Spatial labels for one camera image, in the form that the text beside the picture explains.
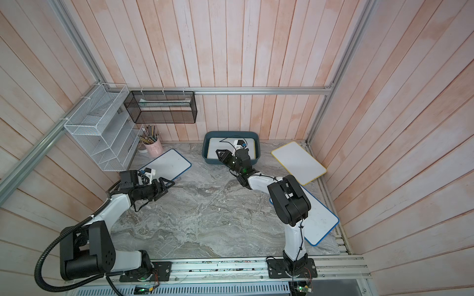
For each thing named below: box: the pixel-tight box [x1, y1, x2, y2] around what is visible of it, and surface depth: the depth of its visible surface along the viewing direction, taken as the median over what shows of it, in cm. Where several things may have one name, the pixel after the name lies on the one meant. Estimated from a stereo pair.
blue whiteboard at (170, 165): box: [139, 148, 192, 181], surface depth 113 cm
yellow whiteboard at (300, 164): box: [270, 141, 328, 186], surface depth 116 cm
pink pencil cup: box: [139, 124, 164, 158], surface depth 109 cm
